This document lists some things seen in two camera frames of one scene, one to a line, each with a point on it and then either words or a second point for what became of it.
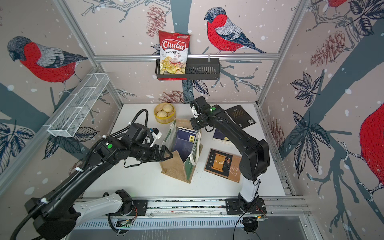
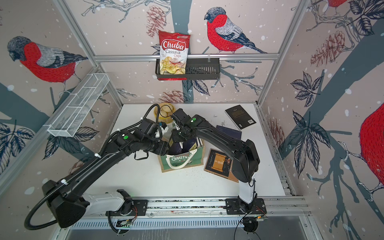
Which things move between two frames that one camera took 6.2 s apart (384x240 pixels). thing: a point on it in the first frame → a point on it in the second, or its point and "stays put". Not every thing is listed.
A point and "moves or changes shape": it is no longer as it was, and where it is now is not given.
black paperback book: (240, 116) stays put
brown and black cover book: (224, 164) stays put
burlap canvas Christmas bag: (176, 167) moves or changes shape
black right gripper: (194, 126) → (174, 138)
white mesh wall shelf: (77, 105) stays put
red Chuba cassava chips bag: (174, 51) stays put
